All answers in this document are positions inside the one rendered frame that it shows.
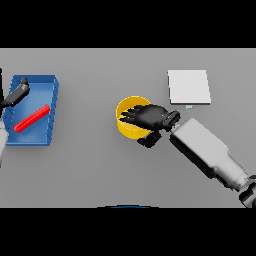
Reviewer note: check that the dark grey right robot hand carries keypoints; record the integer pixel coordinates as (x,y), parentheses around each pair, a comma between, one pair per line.
(150,116)

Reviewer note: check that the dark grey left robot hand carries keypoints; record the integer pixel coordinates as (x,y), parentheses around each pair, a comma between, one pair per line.
(18,93)

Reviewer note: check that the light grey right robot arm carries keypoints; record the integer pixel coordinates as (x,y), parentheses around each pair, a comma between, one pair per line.
(206,150)

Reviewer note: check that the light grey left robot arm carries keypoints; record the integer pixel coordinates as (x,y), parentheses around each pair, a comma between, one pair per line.
(2,138)

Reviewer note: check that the yellow bowl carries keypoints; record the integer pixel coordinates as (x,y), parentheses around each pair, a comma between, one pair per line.
(131,130)

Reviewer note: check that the red beaker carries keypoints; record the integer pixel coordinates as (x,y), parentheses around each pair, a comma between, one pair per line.
(32,118)

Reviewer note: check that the pale square metallic scale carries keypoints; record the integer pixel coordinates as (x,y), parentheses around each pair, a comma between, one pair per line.
(189,86)

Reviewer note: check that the blue tray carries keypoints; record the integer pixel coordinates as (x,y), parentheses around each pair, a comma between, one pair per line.
(36,133)

